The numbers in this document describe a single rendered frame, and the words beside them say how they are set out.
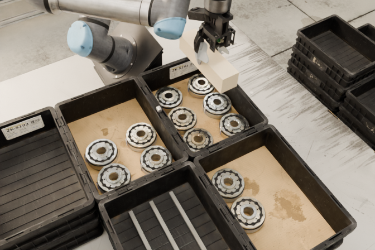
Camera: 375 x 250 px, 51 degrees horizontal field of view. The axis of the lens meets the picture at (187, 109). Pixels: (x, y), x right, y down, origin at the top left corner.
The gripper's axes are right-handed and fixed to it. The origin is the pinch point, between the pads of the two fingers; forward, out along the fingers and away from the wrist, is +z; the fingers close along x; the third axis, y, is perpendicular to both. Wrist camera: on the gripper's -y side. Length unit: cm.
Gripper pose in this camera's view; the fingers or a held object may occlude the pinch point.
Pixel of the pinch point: (207, 56)
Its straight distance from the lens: 125.9
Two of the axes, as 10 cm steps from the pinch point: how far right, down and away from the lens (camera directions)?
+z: -0.3, 6.4, 7.7
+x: 8.4, -3.9, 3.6
